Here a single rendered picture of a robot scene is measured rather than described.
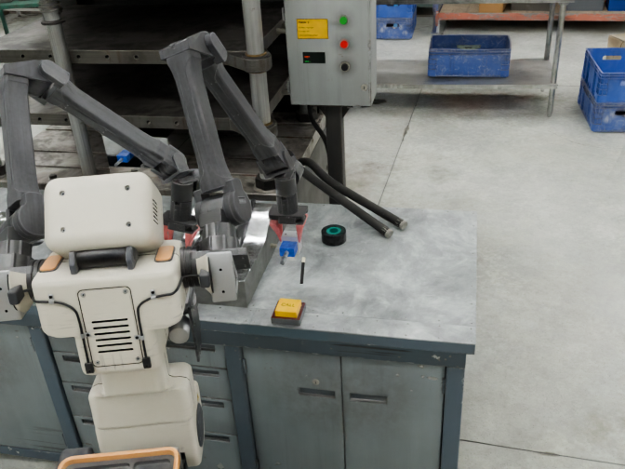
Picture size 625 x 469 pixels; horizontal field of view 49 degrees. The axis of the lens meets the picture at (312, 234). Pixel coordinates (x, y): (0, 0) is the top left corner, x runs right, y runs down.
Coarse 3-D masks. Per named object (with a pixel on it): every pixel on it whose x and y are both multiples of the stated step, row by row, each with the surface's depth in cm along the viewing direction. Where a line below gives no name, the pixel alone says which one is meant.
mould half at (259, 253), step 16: (256, 208) 215; (256, 224) 211; (256, 240) 208; (272, 240) 215; (256, 256) 200; (240, 272) 193; (256, 272) 200; (240, 288) 190; (224, 304) 194; (240, 304) 193
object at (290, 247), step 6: (282, 234) 195; (288, 234) 195; (294, 234) 195; (282, 240) 195; (288, 240) 195; (294, 240) 194; (300, 240) 197; (282, 246) 192; (288, 246) 192; (294, 246) 192; (300, 246) 197; (282, 252) 192; (288, 252) 192; (294, 252) 192; (282, 258) 189; (282, 264) 188
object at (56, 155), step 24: (288, 120) 319; (48, 144) 310; (72, 144) 308; (96, 144) 306; (240, 144) 298; (288, 144) 295; (312, 144) 302; (48, 168) 287; (72, 168) 285; (96, 168) 286; (240, 168) 276; (168, 192) 265; (216, 192) 260
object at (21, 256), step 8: (8, 240) 142; (16, 240) 143; (0, 248) 142; (8, 248) 142; (16, 248) 142; (24, 248) 143; (0, 256) 140; (8, 256) 140; (16, 256) 141; (24, 256) 142; (0, 264) 140; (8, 264) 140; (16, 264) 140; (24, 264) 141; (16, 272) 139; (24, 272) 139; (32, 272) 139
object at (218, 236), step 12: (204, 228) 146; (216, 228) 143; (228, 228) 144; (204, 240) 143; (216, 240) 142; (228, 240) 142; (192, 252) 140; (204, 252) 140; (240, 252) 141; (240, 264) 146
